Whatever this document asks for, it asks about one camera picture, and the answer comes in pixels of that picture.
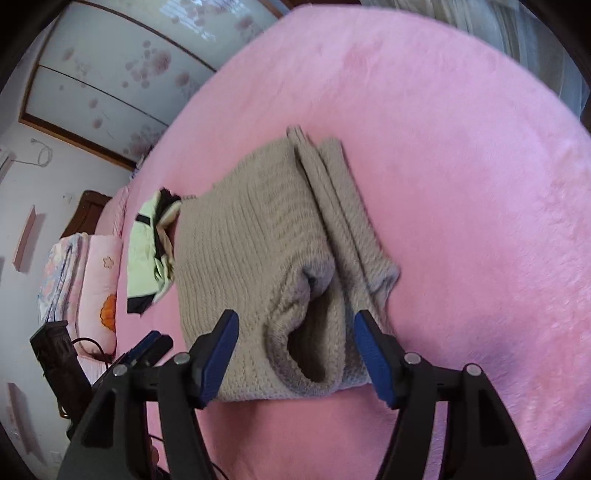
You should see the floral glass sliding wardrobe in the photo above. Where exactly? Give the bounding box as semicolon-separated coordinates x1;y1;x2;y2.
20;0;288;169

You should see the pink bed sheet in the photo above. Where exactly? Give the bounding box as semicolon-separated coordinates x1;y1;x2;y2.
125;6;590;479

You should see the brown wooden headboard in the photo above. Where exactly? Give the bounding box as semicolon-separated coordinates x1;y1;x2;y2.
61;190;111;238

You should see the folded floral quilt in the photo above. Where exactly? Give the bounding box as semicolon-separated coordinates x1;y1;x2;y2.
37;233;90;324

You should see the green black folded garment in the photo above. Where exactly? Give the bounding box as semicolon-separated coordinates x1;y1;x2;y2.
126;188;182;315

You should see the white lace covered furniture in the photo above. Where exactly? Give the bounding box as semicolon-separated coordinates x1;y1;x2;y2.
362;0;590;117

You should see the pink cartoon pillow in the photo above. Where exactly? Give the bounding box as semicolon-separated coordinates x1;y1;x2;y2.
77;235;122;356

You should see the black cable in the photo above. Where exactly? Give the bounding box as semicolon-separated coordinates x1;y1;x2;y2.
68;336;115;365

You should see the grey knit cardigan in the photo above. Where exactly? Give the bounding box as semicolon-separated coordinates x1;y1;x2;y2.
174;127;400;402

